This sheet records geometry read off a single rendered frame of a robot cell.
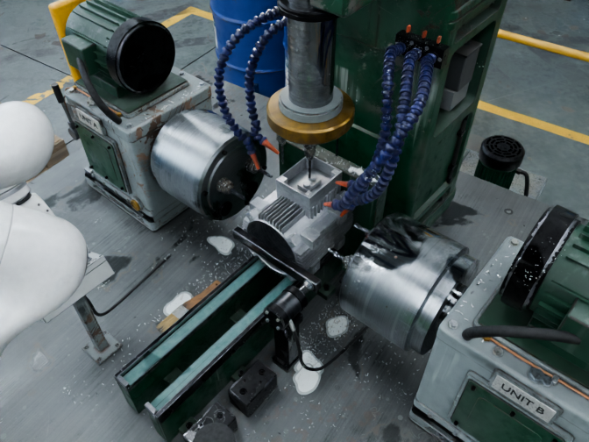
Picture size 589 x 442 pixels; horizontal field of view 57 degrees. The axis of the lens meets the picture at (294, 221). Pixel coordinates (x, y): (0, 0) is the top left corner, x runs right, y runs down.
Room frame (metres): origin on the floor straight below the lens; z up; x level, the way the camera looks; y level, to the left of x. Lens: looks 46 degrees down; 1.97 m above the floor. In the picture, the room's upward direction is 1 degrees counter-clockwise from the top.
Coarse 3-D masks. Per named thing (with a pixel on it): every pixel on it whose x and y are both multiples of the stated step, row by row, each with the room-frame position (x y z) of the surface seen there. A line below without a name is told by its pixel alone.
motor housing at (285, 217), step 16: (272, 208) 0.87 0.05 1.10; (288, 208) 0.86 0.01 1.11; (256, 224) 0.89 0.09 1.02; (272, 224) 0.82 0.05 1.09; (288, 224) 0.82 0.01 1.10; (304, 224) 0.84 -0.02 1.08; (320, 224) 0.85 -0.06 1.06; (336, 224) 0.87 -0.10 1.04; (272, 240) 0.90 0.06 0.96; (336, 240) 0.87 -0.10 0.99; (288, 256) 0.86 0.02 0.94; (304, 256) 0.78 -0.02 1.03; (320, 256) 0.83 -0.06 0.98
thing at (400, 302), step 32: (384, 224) 0.75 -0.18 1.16; (416, 224) 0.77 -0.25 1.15; (352, 256) 0.75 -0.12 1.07; (384, 256) 0.68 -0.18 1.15; (416, 256) 0.67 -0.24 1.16; (448, 256) 0.67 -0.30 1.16; (352, 288) 0.65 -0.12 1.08; (384, 288) 0.63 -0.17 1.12; (416, 288) 0.61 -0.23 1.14; (448, 288) 0.61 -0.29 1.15; (384, 320) 0.59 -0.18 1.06; (416, 320) 0.57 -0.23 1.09
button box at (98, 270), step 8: (96, 256) 0.75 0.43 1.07; (88, 264) 0.73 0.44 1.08; (96, 264) 0.73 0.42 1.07; (104, 264) 0.74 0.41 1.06; (88, 272) 0.71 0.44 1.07; (96, 272) 0.72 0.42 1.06; (104, 272) 0.73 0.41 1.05; (112, 272) 0.73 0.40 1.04; (88, 280) 0.70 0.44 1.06; (96, 280) 0.71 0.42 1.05; (104, 280) 0.72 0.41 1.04; (80, 288) 0.68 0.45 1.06; (88, 288) 0.69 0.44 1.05; (72, 296) 0.66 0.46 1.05; (80, 296) 0.67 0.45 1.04; (64, 304) 0.65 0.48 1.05; (72, 304) 0.65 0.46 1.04; (56, 312) 0.63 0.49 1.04; (48, 320) 0.61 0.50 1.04
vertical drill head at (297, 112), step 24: (288, 0) 0.91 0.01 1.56; (288, 24) 0.91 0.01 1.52; (312, 24) 0.88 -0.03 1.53; (336, 24) 0.91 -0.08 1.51; (288, 48) 0.92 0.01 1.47; (312, 48) 0.88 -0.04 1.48; (288, 72) 0.92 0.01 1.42; (312, 72) 0.89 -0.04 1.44; (288, 96) 0.92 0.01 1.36; (312, 96) 0.88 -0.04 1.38; (336, 96) 0.92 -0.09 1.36; (288, 120) 0.88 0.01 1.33; (312, 120) 0.87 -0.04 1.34; (336, 120) 0.88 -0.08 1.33; (312, 144) 0.84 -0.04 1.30; (336, 144) 0.94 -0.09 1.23
